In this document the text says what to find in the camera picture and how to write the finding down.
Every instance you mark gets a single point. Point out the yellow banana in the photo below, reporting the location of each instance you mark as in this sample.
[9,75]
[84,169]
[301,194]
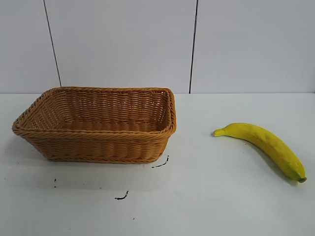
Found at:
[265,141]

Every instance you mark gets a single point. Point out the brown woven wicker basket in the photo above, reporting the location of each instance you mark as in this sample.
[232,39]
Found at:
[98,145]

